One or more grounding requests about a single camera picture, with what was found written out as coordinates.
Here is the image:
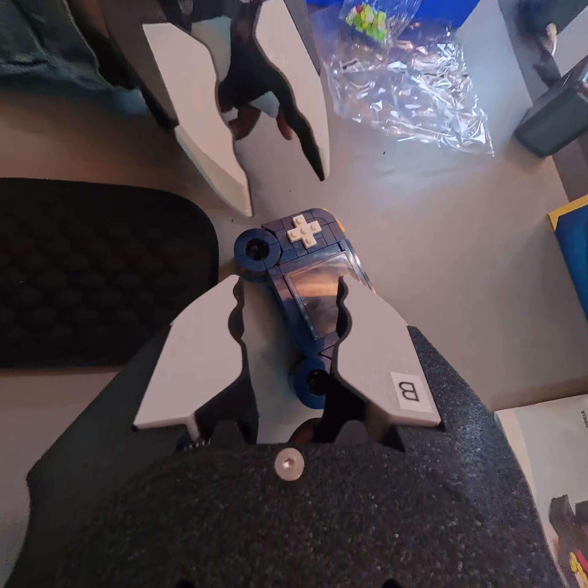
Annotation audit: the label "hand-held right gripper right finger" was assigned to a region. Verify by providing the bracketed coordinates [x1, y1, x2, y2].
[321, 277, 445, 452]

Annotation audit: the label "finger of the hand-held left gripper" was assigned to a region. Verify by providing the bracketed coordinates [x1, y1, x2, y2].
[255, 0, 331, 182]
[142, 22, 254, 218]

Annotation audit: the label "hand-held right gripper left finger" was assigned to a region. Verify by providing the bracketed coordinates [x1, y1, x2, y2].
[133, 275, 259, 445]

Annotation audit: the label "dark blue brick game console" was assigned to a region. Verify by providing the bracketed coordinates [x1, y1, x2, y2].
[233, 208, 376, 410]

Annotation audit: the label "person's left forearm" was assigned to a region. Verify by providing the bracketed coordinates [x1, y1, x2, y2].
[0, 0, 148, 118]

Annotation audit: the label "person's left hand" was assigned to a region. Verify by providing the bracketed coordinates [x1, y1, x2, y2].
[229, 107, 295, 141]

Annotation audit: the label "green toy bricks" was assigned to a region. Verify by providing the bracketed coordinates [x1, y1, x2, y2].
[345, 4, 389, 41]

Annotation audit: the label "clear plastic bag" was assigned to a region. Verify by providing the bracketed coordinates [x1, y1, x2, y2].
[317, 0, 495, 158]

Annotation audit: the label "black quilted pad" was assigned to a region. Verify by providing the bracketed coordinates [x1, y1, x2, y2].
[0, 178, 221, 368]

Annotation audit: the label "large blue plastic bin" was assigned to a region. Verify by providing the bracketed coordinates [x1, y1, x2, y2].
[305, 0, 488, 29]

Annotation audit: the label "white instruction booklet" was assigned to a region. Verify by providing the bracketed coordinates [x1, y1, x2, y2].
[495, 394, 588, 588]

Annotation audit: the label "blue yellow toy set box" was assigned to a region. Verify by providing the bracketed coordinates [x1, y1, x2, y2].
[548, 194, 588, 322]

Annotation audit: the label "dark grey small box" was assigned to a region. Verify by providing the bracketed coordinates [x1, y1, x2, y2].
[514, 59, 588, 158]
[517, 0, 566, 85]

